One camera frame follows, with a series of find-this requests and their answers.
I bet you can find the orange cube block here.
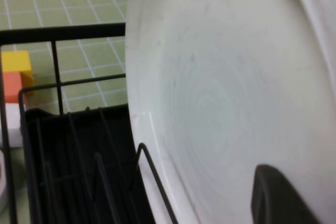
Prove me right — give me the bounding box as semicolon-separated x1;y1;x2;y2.
1;71;24;104

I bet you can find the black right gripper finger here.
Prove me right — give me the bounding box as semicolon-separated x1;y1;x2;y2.
250;164;325;224

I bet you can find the white cube block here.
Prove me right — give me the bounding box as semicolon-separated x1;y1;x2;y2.
0;102;24;148

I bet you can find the black plastic drip tray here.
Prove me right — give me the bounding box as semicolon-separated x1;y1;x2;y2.
22;103;158;224

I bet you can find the green checked tablecloth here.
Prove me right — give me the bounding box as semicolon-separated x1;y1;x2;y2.
0;0;132;224

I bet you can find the black wire dish rack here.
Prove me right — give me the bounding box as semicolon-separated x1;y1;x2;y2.
0;22;179;224

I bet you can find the white round plate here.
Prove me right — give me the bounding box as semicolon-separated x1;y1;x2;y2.
125;0;336;224

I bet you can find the yellow cube block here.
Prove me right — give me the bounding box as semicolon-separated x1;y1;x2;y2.
1;50;35;95

